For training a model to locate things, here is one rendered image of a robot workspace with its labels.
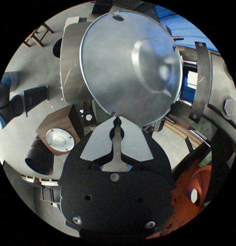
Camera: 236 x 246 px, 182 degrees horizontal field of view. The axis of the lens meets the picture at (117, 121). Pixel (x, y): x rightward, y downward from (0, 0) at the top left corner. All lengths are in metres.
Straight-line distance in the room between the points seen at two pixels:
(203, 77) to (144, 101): 0.15
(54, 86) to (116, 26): 0.89
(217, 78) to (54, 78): 1.04
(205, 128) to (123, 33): 0.46
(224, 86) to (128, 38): 0.17
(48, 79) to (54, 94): 0.20
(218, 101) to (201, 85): 0.06
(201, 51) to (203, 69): 0.04
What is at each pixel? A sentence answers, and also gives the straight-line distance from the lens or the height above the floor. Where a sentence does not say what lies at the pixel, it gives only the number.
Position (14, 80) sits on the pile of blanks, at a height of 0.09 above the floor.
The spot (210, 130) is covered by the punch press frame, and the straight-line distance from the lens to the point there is 0.46.
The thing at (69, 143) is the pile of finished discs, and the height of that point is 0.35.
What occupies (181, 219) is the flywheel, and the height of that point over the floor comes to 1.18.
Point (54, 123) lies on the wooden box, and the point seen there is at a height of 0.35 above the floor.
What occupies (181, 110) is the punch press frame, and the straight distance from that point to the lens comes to 0.46.
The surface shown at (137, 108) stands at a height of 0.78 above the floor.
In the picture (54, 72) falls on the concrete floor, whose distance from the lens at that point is 0.97.
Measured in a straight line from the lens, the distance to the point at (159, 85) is 0.18.
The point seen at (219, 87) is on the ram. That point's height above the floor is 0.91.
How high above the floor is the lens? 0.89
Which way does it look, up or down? 51 degrees down
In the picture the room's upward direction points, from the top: 140 degrees clockwise
